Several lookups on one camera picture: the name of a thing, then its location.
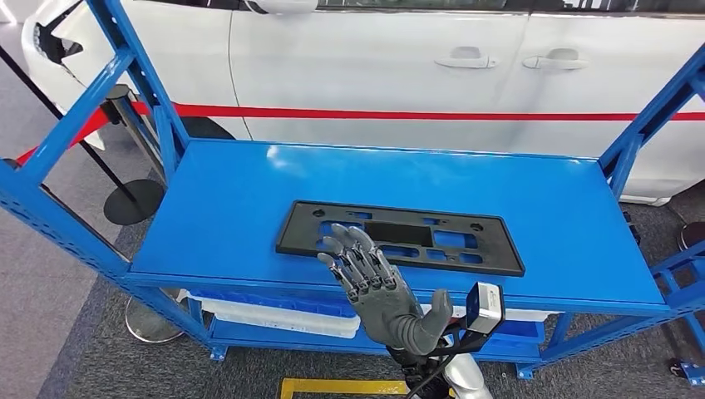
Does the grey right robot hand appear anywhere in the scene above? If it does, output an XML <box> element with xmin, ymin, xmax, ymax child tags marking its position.
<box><xmin>318</xmin><ymin>224</ymin><xmax>454</xmax><ymax>357</ymax></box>

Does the black plastic plate part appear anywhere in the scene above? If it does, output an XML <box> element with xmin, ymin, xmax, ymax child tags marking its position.
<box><xmin>275</xmin><ymin>200</ymin><xmax>526</xmax><ymax>278</ymax></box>

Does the blue plastic crate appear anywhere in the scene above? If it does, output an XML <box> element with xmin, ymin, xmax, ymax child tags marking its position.
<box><xmin>190</xmin><ymin>287</ymin><xmax>357</xmax><ymax>319</ymax></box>
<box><xmin>456</xmin><ymin>319</ymin><xmax>546</xmax><ymax>345</ymax></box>

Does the red barrier belt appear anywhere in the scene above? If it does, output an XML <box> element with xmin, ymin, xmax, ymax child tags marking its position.
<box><xmin>131</xmin><ymin>101</ymin><xmax>705</xmax><ymax>122</ymax></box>
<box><xmin>15</xmin><ymin>107</ymin><xmax>111</xmax><ymax>166</ymax></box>

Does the white car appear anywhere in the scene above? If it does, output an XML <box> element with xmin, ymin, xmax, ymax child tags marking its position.
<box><xmin>22</xmin><ymin>0</ymin><xmax>705</xmax><ymax>208</ymax></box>

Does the black stanchion pole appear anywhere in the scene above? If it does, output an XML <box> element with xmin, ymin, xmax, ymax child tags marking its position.
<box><xmin>0</xmin><ymin>47</ymin><xmax>166</xmax><ymax>227</ymax></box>

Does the black round stanchion base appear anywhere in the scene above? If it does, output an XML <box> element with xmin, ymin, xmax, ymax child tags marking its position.
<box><xmin>677</xmin><ymin>221</ymin><xmax>705</xmax><ymax>254</ymax></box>

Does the black cable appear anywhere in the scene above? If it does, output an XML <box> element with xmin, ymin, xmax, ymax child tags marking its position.
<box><xmin>404</xmin><ymin>352</ymin><xmax>458</xmax><ymax>399</ymax></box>

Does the black camera bracket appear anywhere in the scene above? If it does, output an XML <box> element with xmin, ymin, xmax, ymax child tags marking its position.
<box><xmin>429</xmin><ymin>322</ymin><xmax>489</xmax><ymax>359</ymax></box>

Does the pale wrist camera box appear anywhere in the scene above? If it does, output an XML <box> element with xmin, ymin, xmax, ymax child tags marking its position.
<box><xmin>465</xmin><ymin>282</ymin><xmax>505</xmax><ymax>336</ymax></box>

